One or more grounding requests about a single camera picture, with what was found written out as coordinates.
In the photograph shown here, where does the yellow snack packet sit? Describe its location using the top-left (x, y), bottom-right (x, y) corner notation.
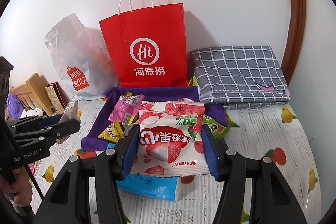
top-left (98, 92), bottom-right (139, 143)

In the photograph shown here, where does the blue tissue pack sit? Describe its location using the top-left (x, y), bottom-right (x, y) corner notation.
top-left (106, 142), bottom-right (180, 202)

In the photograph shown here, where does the fruit print tablecloth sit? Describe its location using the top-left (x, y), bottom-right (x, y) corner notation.
top-left (31, 96), bottom-right (324, 224)

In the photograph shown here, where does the pink bear Lotso candy packet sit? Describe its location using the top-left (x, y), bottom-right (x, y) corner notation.
top-left (56, 101), bottom-right (78, 144)

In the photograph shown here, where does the pink magenta snack packet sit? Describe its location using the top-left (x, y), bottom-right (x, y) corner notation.
top-left (108, 94), bottom-right (145, 126)

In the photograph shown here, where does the red Haidilao paper bag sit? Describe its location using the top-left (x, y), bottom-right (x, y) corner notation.
top-left (99, 3), bottom-right (187, 88)

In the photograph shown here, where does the white Miniso plastic bag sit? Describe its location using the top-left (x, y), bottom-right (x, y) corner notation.
top-left (45, 14), bottom-right (118, 100)

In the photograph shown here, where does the grey checked folded cloth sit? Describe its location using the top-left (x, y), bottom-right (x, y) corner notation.
top-left (190, 46), bottom-right (290, 110)

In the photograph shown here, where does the purple towel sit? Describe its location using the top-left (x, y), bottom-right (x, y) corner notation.
top-left (81, 86), bottom-right (229, 152)

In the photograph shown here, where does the white lychee jelly packet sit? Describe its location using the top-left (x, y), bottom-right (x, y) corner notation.
top-left (131, 100), bottom-right (209, 177)

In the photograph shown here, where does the brown wooden door frame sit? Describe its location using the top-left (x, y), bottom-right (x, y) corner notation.
top-left (281, 0), bottom-right (306, 84)

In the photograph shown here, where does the person left hand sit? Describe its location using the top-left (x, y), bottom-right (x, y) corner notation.
top-left (0, 167), bottom-right (33, 206)

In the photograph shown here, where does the black cable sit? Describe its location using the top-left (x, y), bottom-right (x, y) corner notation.
top-left (0, 113), bottom-right (46, 201)

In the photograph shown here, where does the white spotted fabric item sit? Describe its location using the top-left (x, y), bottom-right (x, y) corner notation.
top-left (20, 107), bottom-right (44, 118)

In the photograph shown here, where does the patterned brown box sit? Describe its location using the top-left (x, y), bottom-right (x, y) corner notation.
top-left (45, 82), bottom-right (67, 114)

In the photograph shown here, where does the green chicken snack packet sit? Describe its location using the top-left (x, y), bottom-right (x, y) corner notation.
top-left (202, 115), bottom-right (230, 139)

